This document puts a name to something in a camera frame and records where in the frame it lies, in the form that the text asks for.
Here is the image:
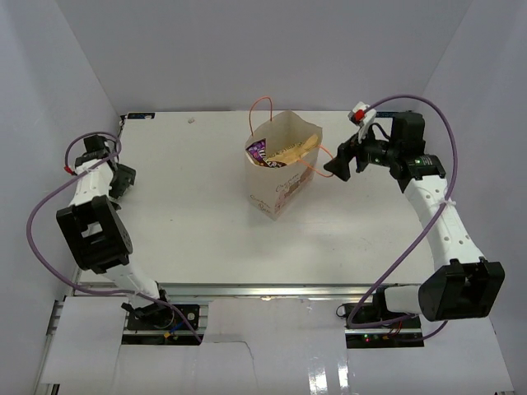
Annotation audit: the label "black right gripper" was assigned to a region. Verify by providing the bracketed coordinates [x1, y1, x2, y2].
[324, 120, 399, 182]

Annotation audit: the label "large brown chips bag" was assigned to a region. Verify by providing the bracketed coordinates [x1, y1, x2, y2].
[268, 134, 320, 165]

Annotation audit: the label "cream paper bag orange handles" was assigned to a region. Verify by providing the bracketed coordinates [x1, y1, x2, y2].
[245, 105, 331, 220]

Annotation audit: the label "brown chocolate bar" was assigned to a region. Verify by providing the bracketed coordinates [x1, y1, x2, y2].
[245, 138, 286, 169]

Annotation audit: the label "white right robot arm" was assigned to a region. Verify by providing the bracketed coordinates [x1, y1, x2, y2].
[324, 105, 505, 328]

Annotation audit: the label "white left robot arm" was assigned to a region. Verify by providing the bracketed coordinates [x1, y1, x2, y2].
[56, 133, 174, 328]

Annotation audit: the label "right blue table label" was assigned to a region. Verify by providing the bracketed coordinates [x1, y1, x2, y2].
[376, 111, 398, 119]

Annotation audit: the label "blue table label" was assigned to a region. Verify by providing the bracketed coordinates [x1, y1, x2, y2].
[376, 111, 398, 119]
[126, 112, 156, 120]

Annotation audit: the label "left blue table label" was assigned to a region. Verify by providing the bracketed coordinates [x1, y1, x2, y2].
[126, 112, 156, 120]

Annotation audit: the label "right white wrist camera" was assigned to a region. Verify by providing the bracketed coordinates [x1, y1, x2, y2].
[348, 101, 376, 144]

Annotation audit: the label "aluminium table edge rail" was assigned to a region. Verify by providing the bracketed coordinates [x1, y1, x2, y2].
[72, 283, 425, 298]

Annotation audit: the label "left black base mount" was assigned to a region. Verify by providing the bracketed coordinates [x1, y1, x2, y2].
[121, 303, 203, 346]

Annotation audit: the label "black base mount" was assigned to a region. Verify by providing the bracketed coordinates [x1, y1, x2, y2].
[335, 303, 424, 350]
[121, 303, 203, 346]

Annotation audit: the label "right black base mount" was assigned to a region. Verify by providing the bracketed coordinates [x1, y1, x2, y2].
[335, 303, 424, 350]

